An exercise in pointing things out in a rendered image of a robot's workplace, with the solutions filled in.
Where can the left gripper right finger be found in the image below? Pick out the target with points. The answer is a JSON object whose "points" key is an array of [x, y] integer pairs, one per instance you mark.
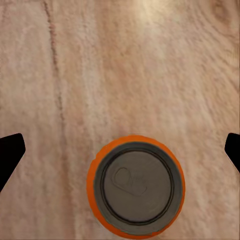
{"points": [[232, 148]]}

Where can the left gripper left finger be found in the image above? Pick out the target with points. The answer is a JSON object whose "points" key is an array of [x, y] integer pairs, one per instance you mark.
{"points": [[12, 149]]}

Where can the can of soda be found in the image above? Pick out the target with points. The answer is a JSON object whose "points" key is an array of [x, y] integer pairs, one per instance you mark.
{"points": [[136, 187]]}

